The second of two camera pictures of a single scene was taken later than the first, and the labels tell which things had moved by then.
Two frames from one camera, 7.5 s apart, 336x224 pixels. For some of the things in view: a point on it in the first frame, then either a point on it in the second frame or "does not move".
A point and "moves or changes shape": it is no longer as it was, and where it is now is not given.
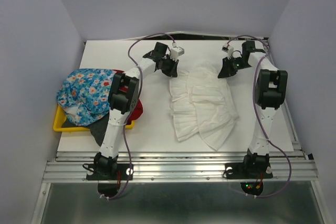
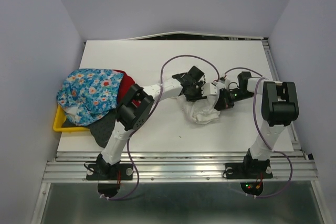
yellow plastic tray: (60, 120) does not move
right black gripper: (226, 70) to (223, 102)
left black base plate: (111, 172) does not move
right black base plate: (248, 170) does not move
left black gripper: (172, 72) to (198, 95)
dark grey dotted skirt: (98, 128) does not move
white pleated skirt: (201, 103) moves or changes shape
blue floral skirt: (85, 96) does not move
